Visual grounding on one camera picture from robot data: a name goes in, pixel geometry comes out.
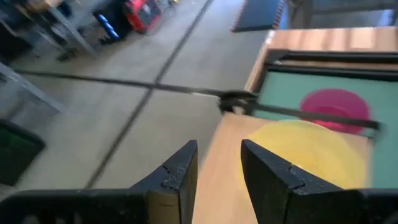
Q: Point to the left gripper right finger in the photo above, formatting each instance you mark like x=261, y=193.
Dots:
x=273, y=189

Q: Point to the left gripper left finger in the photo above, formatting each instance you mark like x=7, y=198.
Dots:
x=177, y=177

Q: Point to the small pink plastic bowl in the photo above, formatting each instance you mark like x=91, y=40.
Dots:
x=335, y=102

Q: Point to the black bin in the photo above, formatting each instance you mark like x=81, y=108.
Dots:
x=18, y=152

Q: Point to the blue floor object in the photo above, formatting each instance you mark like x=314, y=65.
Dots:
x=107, y=26

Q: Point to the red machine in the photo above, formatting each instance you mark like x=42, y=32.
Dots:
x=141, y=14

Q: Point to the dark blue floor mat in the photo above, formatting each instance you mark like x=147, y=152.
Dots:
x=258, y=14

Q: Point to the wooden shelf with black frame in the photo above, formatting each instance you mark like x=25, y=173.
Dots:
x=224, y=174

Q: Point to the black table edge rail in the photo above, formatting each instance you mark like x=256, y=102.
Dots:
x=342, y=57

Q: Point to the grey metal table frame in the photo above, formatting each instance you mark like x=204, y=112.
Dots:
x=71, y=34

